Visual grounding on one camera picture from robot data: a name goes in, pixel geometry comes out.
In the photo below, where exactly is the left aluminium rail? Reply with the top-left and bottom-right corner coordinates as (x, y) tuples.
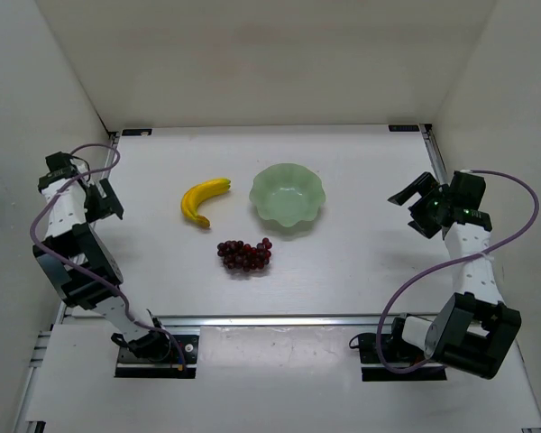
(13, 304), (72, 433)

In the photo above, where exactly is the green scalloped fruit bowl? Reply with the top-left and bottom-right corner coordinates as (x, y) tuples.
(249, 162), (326, 239)

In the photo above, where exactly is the yellow fake banana bunch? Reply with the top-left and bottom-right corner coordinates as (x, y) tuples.
(180, 178), (231, 229)

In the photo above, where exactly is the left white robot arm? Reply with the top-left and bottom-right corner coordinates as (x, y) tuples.
(31, 152), (176, 363)

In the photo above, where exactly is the left black corner bracket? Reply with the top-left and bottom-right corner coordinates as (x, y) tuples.
(121, 128), (152, 137)

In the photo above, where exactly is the front aluminium rail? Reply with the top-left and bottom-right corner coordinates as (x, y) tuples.
(58, 314), (438, 329)

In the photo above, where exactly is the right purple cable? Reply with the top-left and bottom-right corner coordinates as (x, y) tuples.
(376, 169), (540, 374)

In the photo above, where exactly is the black corner bracket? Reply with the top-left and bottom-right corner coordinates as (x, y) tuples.
(121, 128), (152, 137)
(388, 124), (420, 133)

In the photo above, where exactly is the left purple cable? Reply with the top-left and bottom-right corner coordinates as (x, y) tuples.
(29, 143), (186, 369)

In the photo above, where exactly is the purple cable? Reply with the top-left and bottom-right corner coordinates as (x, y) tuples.
(29, 143), (186, 369)
(376, 169), (540, 374)

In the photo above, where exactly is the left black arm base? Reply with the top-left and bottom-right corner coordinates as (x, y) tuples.
(111, 333), (199, 380)

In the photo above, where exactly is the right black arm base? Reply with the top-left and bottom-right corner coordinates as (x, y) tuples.
(348, 333), (447, 382)

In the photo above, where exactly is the aluminium rail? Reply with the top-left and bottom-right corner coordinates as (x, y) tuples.
(419, 124), (448, 184)
(58, 314), (438, 329)
(13, 304), (72, 433)

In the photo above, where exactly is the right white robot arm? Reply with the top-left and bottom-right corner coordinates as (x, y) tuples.
(375, 171), (522, 379)

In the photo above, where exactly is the right aluminium rail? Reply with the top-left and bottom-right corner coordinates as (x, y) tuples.
(419, 124), (448, 184)

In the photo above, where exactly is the right black corner bracket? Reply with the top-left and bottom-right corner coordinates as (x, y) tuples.
(388, 124), (420, 133)

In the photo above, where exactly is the purple fake grape bunch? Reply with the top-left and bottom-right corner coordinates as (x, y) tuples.
(216, 237), (273, 272)

